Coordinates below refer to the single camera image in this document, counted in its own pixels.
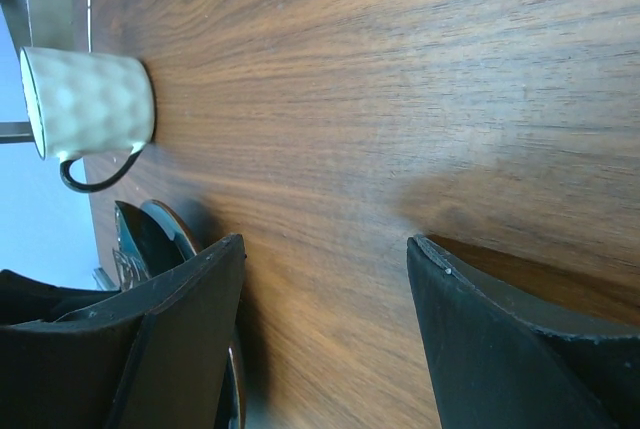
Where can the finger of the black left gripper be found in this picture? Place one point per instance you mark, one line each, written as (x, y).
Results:
(24, 299)

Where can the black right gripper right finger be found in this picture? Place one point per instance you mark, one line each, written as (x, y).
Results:
(499, 357)

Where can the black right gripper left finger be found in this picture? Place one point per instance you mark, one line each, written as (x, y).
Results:
(150, 357)

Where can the dark teal round plate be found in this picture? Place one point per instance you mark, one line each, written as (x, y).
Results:
(231, 411)

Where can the clear glass textured dish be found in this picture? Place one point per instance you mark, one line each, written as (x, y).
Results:
(130, 271)

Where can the dark blue square plate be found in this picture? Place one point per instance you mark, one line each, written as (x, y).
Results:
(139, 235)

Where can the cream mug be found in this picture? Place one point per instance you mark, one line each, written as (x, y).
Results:
(83, 104)

